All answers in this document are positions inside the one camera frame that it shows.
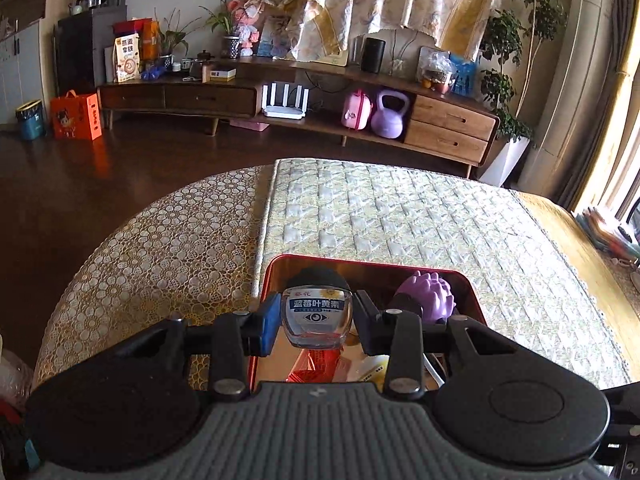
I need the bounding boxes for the white yellow cylinder bottle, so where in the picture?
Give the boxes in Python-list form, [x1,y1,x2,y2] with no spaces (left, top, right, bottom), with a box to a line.
[346,356,388,392]

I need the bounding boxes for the purple spiky toy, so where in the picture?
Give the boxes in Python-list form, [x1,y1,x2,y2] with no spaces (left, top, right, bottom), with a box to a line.
[396,271,456,324]

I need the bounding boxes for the red snack packet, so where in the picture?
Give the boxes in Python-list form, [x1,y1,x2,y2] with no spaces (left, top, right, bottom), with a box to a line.
[286,349,345,384]

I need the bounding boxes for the clear small glass jar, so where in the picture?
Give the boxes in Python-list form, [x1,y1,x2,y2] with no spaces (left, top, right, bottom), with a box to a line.
[281,266,354,350]

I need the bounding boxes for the white framed sunglasses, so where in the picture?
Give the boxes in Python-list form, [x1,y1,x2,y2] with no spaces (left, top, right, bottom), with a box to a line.
[423,353,447,388]

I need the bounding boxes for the red metal tin box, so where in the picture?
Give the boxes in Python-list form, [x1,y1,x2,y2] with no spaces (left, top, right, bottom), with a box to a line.
[248,255,486,390]

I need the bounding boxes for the lace tablecloth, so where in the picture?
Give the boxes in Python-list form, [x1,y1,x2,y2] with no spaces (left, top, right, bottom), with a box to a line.
[34,166,272,385]

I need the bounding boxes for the cream quilted table mat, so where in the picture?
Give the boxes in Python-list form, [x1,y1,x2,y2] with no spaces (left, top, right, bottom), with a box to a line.
[255,158,639,388]

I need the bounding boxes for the purple kettlebell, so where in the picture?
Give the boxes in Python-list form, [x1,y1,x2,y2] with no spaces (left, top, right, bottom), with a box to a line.
[371,90,410,140]

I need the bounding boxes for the stack of folders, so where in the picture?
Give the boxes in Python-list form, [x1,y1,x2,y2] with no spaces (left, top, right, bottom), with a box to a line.
[574,206,639,264]

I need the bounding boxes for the wooden tv cabinet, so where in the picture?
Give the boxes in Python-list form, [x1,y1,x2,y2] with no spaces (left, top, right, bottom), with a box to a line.
[98,58,499,169]

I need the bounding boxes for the white wifi router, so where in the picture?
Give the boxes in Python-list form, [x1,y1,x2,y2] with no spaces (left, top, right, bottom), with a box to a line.
[260,81,309,120]

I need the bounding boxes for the blue picture card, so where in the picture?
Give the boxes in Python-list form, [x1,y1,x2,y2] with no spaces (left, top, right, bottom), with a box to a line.
[449,53,477,98]

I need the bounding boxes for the bag of fruit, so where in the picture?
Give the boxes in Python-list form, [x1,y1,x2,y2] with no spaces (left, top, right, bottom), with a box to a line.
[416,47,457,94]

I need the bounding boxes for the orange gift bag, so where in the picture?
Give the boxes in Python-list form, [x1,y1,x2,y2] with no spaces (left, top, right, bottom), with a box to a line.
[50,90,102,141]

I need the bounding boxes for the black smart speaker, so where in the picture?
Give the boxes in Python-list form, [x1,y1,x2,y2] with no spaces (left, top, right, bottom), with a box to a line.
[360,37,386,74]

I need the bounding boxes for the small potted plant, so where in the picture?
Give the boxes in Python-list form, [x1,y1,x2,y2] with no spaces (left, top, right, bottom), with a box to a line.
[201,0,240,58]

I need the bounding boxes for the white standing air conditioner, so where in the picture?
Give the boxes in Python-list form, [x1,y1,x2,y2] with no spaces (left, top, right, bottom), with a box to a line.
[518,0,614,197]

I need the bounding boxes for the teal bin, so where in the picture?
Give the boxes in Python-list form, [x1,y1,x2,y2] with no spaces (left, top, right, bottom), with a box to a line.
[15,100,46,141]

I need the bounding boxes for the snack bag cereal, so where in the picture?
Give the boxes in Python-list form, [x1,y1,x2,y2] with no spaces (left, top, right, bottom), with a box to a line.
[113,32,140,84]

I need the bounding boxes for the tall potted plant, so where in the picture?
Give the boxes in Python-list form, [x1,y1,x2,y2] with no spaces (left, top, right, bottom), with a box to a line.
[478,0,566,186]

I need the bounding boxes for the black cabinet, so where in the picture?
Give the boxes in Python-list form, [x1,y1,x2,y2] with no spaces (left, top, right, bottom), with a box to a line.
[53,0,127,96]

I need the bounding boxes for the floral cloth cover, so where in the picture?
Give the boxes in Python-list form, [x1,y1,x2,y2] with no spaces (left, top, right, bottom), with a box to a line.
[281,0,500,62]

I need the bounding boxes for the yellow curtain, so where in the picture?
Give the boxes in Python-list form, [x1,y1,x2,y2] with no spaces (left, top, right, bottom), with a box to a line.
[555,0,639,210]

